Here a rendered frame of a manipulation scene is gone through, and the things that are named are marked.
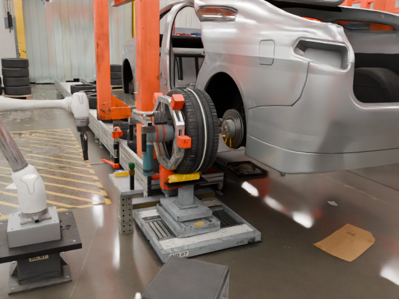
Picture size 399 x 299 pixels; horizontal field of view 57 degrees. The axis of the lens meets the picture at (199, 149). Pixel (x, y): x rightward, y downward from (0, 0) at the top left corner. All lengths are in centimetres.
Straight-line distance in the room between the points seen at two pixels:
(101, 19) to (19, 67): 604
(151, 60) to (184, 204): 122
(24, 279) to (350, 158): 215
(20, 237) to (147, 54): 166
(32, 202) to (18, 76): 848
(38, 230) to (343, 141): 190
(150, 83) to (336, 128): 161
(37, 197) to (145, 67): 135
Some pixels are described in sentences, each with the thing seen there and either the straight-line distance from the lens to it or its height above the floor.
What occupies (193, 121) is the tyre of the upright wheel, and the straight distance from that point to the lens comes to 256.
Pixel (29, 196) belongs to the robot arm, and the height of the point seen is 58.
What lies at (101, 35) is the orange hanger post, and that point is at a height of 160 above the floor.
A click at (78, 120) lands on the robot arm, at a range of 247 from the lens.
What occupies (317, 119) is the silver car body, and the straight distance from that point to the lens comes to 218.
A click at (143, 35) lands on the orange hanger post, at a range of 311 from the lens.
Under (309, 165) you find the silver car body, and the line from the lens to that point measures 229.
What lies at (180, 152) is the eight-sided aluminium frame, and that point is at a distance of 260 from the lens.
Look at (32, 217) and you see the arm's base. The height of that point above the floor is 44.
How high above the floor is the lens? 147
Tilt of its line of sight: 15 degrees down
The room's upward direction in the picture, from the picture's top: 2 degrees clockwise
